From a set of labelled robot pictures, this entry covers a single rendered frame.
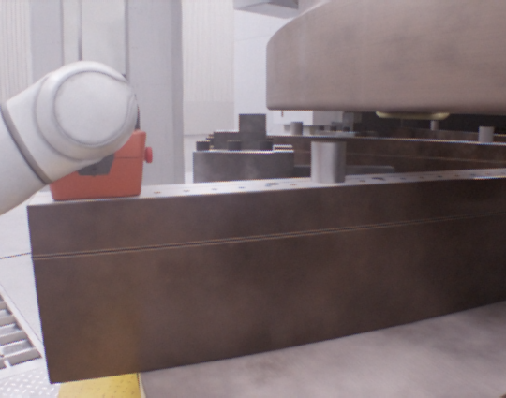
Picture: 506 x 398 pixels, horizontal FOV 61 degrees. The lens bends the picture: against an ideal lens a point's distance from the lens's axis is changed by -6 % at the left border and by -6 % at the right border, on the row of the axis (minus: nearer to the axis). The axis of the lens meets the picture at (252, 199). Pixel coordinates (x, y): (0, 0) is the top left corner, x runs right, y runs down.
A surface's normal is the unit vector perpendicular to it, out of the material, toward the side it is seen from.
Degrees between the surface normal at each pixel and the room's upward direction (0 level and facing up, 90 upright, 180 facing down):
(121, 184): 97
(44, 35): 90
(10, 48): 90
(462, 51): 90
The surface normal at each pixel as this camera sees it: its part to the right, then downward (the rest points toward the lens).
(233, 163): -0.06, 0.19
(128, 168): 0.33, 0.29
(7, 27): 0.66, 0.15
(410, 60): -0.90, 0.08
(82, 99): 0.29, 0.04
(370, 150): -0.44, 0.18
